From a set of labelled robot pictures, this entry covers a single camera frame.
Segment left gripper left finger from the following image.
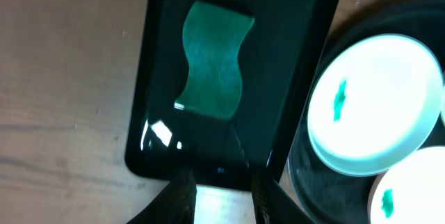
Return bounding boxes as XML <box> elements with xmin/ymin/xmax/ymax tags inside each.
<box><xmin>127</xmin><ymin>168</ymin><xmax>197</xmax><ymax>224</ymax></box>

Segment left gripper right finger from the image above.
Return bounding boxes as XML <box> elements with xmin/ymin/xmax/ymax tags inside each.
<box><xmin>252</xmin><ymin>174</ymin><xmax>314</xmax><ymax>224</ymax></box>

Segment white plate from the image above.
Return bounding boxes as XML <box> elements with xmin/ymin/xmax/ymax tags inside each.
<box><xmin>368</xmin><ymin>146</ymin><xmax>444</xmax><ymax>224</ymax></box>

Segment mint green plate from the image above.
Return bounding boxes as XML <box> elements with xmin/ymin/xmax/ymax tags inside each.
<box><xmin>307</xmin><ymin>33</ymin><xmax>444</xmax><ymax>177</ymax></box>

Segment green wavy sponge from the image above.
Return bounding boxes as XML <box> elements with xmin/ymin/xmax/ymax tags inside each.
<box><xmin>174</xmin><ymin>1</ymin><xmax>255</xmax><ymax>120</ymax></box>

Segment pale green plate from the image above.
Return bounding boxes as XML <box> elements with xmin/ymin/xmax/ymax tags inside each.
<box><xmin>440</xmin><ymin>85</ymin><xmax>445</xmax><ymax>126</ymax></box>

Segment round black tray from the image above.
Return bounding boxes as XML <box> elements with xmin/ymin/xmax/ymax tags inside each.
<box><xmin>288</xmin><ymin>0</ymin><xmax>444</xmax><ymax>223</ymax></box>

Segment dark green rectangular tray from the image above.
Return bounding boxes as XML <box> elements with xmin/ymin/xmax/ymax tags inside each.
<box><xmin>124</xmin><ymin>0</ymin><xmax>339</xmax><ymax>191</ymax></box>

